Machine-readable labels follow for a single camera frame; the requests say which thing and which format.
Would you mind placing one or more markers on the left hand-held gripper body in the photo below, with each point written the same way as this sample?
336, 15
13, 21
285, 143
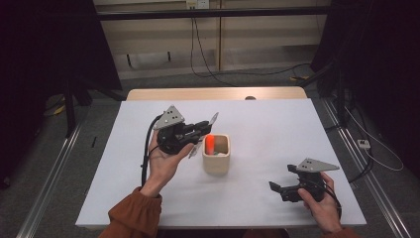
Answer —
170, 139

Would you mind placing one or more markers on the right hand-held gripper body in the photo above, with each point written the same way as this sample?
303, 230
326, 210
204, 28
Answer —
310, 186

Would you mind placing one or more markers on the orange highlighter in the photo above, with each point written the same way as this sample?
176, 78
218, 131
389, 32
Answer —
210, 143

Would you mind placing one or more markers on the clear pen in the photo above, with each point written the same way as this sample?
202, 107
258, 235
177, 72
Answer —
214, 118

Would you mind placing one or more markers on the white and green glue stick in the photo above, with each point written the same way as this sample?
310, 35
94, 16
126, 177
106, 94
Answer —
217, 153

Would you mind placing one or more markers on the beige square cup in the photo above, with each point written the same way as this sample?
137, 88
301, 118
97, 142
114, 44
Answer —
216, 165

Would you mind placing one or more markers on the person's right hand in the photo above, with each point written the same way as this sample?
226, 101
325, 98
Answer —
325, 213

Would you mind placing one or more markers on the person's left hand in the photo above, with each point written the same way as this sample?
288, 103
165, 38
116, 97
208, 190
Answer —
161, 168

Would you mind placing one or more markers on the white table mat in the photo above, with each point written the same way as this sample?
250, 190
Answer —
231, 205

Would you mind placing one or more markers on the dark table grommet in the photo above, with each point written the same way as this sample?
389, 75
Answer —
250, 97

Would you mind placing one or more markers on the white power strip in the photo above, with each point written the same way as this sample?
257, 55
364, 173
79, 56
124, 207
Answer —
364, 143

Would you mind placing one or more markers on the small black floor object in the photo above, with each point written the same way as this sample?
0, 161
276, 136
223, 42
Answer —
94, 142

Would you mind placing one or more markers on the black metal stand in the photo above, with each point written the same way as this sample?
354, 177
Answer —
340, 99
69, 112

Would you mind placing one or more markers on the yellow floor tape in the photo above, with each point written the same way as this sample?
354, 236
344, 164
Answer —
59, 110
298, 78

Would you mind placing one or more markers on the beige wooden cabinet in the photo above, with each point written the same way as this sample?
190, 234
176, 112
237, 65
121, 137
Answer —
158, 36

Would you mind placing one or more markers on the black horizontal bar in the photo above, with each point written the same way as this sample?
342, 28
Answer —
211, 13

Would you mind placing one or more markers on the dark curtain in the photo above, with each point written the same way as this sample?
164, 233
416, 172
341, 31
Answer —
33, 66
389, 66

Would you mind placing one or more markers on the metal floor rail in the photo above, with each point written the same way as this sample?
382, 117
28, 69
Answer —
382, 198
49, 185

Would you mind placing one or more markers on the white wall outlet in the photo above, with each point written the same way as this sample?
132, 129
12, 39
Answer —
198, 4

